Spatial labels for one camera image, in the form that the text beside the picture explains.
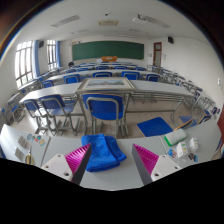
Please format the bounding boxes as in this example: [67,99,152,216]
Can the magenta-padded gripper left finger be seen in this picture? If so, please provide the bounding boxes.
[40,143,92,185]

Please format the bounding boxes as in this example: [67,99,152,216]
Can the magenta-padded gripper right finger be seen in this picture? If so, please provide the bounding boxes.
[131,143,183,186]

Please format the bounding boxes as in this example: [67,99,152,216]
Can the blue towel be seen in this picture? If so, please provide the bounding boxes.
[80,133,128,173]

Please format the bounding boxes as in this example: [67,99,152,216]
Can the small blue printed card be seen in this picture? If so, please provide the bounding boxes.
[166,148,178,159]

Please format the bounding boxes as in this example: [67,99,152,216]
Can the small white box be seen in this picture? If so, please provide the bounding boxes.
[175,141,189,159]
[188,137,199,153]

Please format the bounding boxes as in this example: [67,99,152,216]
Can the blue chair seat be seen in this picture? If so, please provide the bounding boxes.
[136,116,174,138]

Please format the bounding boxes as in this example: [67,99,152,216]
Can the long grey classroom desk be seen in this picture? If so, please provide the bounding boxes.
[75,79,198,136]
[19,81,83,134]

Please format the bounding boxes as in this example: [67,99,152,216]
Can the far desks and blue chairs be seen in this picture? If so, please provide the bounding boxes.
[0,61,221,124]

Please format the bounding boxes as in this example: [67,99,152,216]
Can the framed landscape picture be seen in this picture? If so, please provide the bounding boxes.
[77,77,136,93]

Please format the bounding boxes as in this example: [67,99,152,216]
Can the large white-framed window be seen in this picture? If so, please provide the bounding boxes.
[14,40,34,88]

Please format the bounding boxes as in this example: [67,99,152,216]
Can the blue curtain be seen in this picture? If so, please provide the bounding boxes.
[55,40,62,69]
[32,39,42,78]

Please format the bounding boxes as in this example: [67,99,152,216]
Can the narrow white-framed window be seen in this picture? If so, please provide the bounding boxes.
[46,39,58,71]

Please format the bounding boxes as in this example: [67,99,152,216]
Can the brown door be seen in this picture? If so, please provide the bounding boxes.
[153,41,163,68]

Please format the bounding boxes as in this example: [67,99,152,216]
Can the orange lectern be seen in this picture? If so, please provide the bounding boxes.
[100,55,118,63]

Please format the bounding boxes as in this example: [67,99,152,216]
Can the green chalkboard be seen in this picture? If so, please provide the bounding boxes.
[71,40,145,62]

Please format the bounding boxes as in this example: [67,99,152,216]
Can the ceiling lights group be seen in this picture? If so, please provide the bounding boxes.
[50,13,172,38]

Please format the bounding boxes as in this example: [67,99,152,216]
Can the ceiling air conditioner vent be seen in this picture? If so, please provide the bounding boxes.
[97,19,120,27]

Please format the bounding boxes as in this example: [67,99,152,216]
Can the blue chair with grey frame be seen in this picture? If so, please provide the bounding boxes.
[22,98,48,134]
[82,93,126,138]
[38,94,79,136]

